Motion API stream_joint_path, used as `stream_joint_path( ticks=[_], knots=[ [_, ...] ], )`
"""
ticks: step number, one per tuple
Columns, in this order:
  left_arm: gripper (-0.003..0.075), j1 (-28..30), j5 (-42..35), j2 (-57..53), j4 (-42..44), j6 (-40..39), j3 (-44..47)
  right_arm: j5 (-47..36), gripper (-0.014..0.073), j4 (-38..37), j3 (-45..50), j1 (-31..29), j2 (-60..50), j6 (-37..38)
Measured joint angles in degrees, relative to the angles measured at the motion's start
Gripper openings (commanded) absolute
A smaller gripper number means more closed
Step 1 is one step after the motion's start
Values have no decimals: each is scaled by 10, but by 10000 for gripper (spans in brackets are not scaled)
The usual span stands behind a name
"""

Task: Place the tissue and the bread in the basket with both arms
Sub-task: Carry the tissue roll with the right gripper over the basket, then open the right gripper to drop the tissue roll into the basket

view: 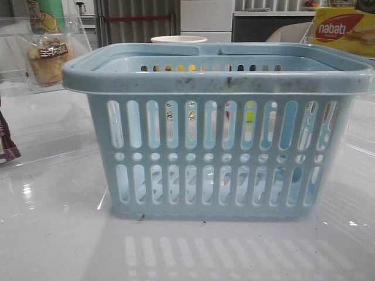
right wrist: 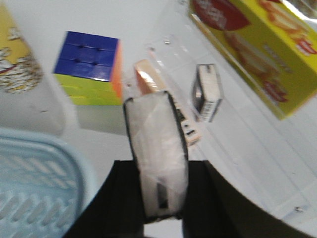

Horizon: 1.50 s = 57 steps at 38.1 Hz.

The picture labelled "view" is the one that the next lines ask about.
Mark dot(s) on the packaged bread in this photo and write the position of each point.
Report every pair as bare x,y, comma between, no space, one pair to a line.
45,54

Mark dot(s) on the light blue plastic basket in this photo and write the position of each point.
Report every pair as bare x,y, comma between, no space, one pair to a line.
218,129

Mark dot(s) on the clear acrylic left shelf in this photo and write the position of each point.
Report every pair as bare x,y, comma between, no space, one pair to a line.
47,124

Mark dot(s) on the red belt stanchion barrier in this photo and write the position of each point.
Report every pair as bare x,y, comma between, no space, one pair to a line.
133,29

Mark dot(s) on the brown snack packet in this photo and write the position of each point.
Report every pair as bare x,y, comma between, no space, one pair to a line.
9,150

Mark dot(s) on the plate of fruit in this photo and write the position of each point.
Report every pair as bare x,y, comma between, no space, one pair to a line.
311,4

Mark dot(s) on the green cartoon snack bag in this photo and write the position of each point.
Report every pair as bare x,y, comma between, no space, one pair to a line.
46,16

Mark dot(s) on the yellow nabati wafer box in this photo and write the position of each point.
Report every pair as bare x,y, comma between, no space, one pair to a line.
343,15

